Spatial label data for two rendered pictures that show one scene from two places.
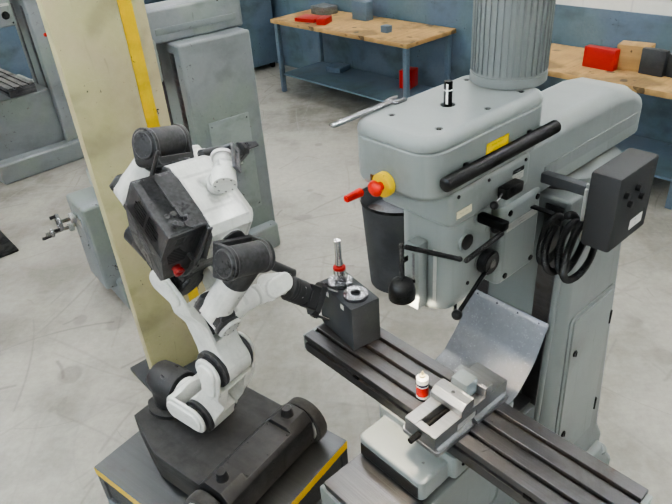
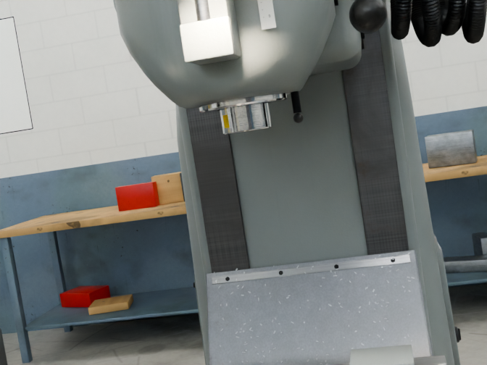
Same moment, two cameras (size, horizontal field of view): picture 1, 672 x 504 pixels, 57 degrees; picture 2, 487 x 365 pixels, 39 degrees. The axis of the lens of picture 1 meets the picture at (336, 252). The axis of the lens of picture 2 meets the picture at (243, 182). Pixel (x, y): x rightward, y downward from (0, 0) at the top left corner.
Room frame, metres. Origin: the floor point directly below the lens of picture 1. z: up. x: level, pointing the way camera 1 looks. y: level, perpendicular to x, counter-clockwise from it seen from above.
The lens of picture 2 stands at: (0.95, 0.14, 1.28)
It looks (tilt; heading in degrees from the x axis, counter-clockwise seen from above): 4 degrees down; 320
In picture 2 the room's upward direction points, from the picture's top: 9 degrees counter-clockwise
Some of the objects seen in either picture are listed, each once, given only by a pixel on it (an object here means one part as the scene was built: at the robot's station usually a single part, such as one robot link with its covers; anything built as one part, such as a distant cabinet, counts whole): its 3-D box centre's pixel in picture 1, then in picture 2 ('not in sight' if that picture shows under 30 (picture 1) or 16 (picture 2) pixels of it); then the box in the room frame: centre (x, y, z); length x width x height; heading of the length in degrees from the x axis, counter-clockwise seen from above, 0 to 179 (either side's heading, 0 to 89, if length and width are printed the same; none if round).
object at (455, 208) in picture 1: (456, 176); not in sight; (1.49, -0.33, 1.68); 0.34 x 0.24 x 0.10; 130
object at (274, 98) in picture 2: not in sight; (243, 102); (1.46, -0.30, 1.31); 0.09 x 0.09 x 0.01
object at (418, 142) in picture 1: (450, 133); not in sight; (1.47, -0.31, 1.81); 0.47 x 0.26 x 0.16; 130
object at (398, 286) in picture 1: (401, 287); not in sight; (1.32, -0.17, 1.45); 0.07 x 0.07 x 0.06
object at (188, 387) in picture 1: (202, 400); not in sight; (1.74, 0.56, 0.68); 0.21 x 0.20 x 0.13; 51
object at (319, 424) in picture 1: (304, 419); not in sight; (1.77, 0.18, 0.50); 0.20 x 0.05 x 0.20; 51
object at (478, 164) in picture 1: (503, 152); not in sight; (1.37, -0.42, 1.79); 0.45 x 0.04 x 0.04; 130
